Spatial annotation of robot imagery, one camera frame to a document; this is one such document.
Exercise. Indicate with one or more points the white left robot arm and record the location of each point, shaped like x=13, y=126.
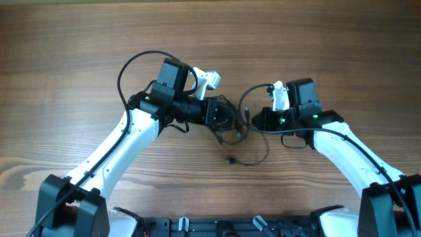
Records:
x=76, y=205

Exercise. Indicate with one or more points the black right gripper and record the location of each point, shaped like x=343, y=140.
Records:
x=266, y=112

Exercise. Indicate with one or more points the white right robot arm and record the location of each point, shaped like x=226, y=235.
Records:
x=389, y=199

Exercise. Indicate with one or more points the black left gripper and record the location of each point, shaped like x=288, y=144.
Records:
x=207, y=118

